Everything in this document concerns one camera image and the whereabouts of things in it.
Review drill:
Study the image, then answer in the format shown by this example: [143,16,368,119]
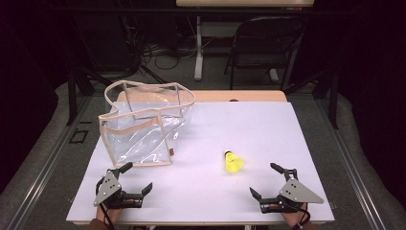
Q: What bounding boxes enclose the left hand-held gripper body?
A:
[93,169,144,210]

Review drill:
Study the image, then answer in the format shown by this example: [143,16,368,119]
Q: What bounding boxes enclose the person's left hand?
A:
[96,198,136,225]

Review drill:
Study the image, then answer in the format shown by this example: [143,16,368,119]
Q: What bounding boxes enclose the black floor cable bundle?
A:
[119,12,196,72]

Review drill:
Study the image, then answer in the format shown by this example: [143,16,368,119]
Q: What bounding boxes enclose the white desk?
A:
[175,0,316,82]

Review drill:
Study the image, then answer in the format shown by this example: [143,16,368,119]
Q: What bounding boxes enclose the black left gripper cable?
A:
[95,177,117,230]

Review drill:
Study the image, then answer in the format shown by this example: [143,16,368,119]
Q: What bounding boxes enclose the yellow shuttlecock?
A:
[223,150,245,174]

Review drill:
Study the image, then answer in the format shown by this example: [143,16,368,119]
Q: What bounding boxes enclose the person's right hand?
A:
[268,202,309,229]

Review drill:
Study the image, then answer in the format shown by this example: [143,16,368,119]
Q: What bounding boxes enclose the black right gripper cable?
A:
[290,204,312,230]

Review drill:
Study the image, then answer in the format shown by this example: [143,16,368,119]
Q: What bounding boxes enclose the clear bag with beige trim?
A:
[98,80,196,168]

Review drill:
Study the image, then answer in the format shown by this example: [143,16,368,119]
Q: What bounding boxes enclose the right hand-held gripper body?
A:
[259,178,325,215]

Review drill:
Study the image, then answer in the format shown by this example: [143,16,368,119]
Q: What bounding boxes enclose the black folding chair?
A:
[223,16,306,92]

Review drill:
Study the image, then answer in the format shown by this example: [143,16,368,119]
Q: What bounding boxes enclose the black rectangular floor frame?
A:
[68,128,90,145]

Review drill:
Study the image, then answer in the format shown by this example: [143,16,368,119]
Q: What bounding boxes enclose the white table board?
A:
[65,101,336,225]

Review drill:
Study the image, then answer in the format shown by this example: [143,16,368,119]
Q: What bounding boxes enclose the wooden table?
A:
[72,89,331,227]

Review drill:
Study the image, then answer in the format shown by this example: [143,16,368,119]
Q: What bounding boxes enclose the black metal stand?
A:
[282,60,341,130]
[64,61,108,127]

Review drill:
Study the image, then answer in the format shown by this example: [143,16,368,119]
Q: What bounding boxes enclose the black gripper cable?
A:
[290,204,312,230]
[95,177,117,230]

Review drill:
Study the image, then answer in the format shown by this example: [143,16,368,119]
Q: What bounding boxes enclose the grey metal floor rail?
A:
[5,95,94,230]
[314,98,388,230]

